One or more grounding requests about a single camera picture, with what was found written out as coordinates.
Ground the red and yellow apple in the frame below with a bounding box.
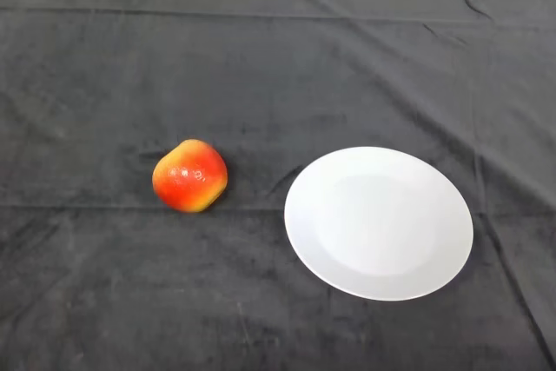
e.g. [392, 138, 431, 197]
[151, 138, 228, 215]

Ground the round white plate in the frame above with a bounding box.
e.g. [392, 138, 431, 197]
[283, 146, 474, 302]

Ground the black cloth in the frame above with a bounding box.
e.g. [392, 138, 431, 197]
[0, 0, 556, 371]

